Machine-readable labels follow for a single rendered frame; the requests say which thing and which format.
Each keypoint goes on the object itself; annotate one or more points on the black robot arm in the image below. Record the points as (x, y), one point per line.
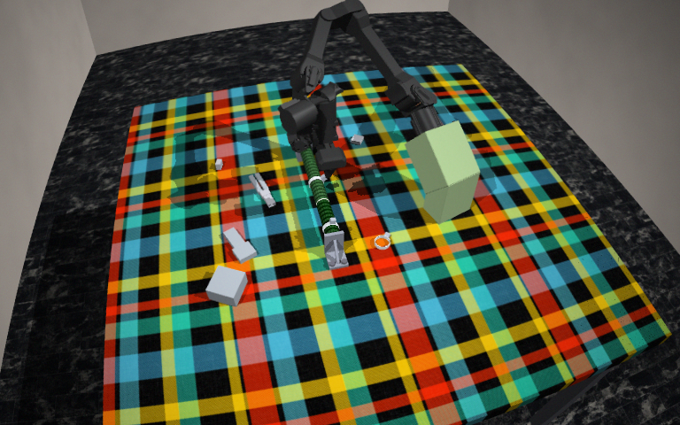
(407, 94)

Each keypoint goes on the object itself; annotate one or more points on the white clamp band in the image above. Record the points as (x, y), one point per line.
(332, 221)
(386, 236)
(323, 178)

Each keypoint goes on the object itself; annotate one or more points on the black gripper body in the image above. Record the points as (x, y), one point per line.
(330, 157)

